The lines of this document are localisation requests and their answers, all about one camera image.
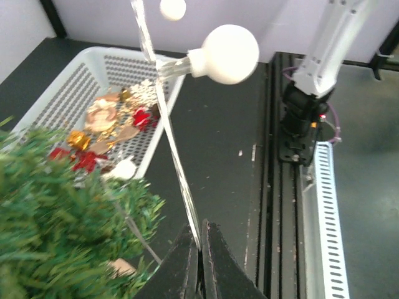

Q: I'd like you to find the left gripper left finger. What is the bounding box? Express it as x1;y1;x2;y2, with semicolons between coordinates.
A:
134;225;198;299

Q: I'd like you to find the white wooden snowflake ornament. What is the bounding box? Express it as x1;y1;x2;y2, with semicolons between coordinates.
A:
130;79;157;106

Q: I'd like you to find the red gift box ornament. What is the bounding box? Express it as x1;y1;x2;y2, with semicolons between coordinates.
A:
49;147;73;161

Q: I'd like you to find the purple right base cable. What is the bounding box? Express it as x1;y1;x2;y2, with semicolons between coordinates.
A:
282;65;342;145

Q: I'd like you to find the white ball light string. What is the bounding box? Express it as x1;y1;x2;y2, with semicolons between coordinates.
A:
101;0;260;265

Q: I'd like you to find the small green christmas tree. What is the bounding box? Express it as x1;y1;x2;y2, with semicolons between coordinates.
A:
1;128;165;298

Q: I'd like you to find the black aluminium rail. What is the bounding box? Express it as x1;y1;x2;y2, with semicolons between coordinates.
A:
244;52;307;298

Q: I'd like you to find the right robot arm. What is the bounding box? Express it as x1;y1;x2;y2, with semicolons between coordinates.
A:
279;1;377;166

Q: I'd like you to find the burlap bow ornament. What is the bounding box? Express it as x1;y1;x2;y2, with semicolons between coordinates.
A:
89;126;140;155

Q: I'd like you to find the wooden tree base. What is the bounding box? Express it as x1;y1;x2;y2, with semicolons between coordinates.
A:
108;258;136;277

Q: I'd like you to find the red star ornament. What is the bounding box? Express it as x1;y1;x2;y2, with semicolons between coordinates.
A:
72;151;108;173

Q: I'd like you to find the gold gift box ornament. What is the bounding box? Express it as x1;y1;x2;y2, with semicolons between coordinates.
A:
67;130;91;151

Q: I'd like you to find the red poinsettia ornament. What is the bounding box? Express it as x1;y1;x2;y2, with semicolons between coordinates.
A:
133;107;151;130

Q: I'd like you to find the white plastic basket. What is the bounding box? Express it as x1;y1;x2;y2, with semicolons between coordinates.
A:
9;45;185;181

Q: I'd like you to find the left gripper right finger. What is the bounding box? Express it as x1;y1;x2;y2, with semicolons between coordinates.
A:
202;219;266;299

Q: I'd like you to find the white slotted cable duct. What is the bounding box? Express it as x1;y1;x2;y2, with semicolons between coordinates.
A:
314;142;350;298

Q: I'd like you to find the black frame post left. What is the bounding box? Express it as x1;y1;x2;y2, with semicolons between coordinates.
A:
39;0;68;39

